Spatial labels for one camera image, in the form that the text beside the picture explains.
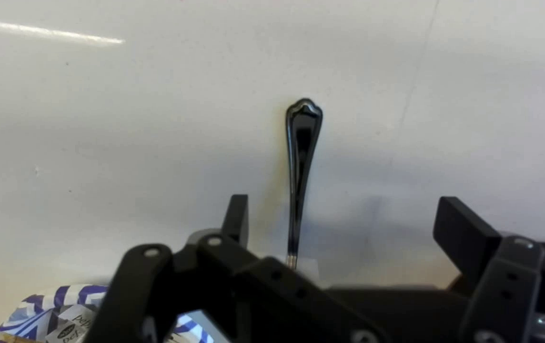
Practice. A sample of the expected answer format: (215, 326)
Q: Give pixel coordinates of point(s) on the metal spoon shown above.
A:
(301, 145)

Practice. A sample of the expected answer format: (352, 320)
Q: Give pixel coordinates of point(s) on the blue white patterned plate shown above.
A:
(36, 316)

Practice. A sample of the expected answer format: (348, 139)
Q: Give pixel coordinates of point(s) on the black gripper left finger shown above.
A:
(221, 291)

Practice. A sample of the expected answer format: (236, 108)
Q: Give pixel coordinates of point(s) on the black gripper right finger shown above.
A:
(512, 286)

